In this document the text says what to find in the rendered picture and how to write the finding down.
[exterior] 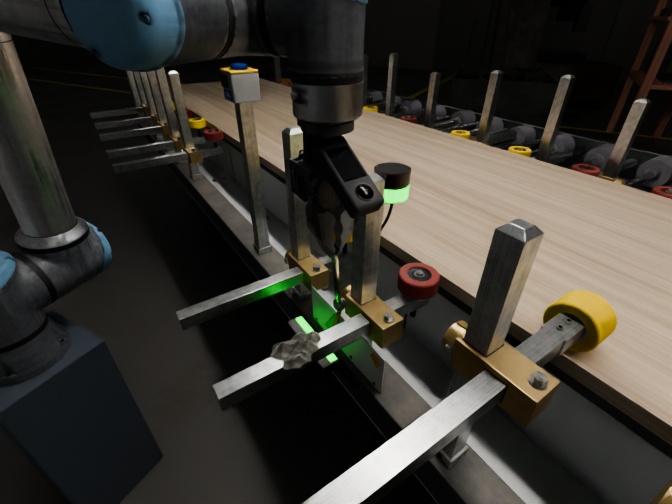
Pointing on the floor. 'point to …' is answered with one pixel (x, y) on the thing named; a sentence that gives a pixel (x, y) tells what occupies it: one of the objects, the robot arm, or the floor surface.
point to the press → (535, 56)
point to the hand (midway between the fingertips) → (336, 251)
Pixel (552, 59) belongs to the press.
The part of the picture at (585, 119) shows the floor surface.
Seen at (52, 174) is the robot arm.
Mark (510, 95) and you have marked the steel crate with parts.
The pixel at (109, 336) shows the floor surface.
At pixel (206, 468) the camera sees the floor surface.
